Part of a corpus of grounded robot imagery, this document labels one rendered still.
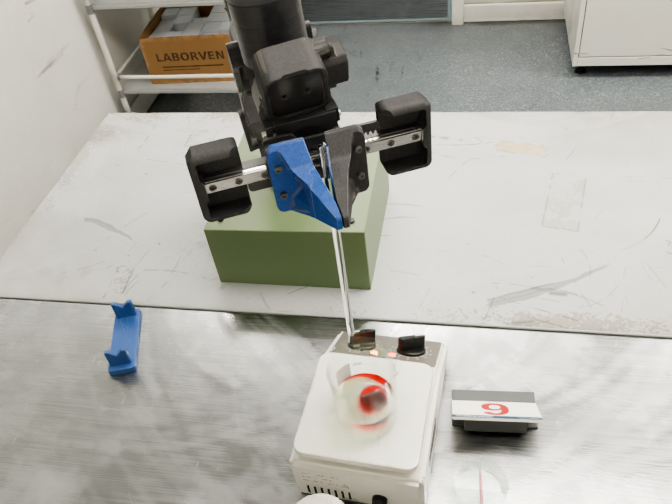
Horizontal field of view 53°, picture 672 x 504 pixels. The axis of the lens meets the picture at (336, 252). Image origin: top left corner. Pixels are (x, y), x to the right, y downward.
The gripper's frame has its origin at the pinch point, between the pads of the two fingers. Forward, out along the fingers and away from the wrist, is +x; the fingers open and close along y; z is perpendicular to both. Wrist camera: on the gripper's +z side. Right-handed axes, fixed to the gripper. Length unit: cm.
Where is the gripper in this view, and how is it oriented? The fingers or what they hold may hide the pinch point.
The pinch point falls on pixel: (330, 194)
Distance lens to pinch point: 47.9
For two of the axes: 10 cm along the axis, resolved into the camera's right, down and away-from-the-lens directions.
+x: 2.6, 6.3, -7.3
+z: -1.1, -7.3, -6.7
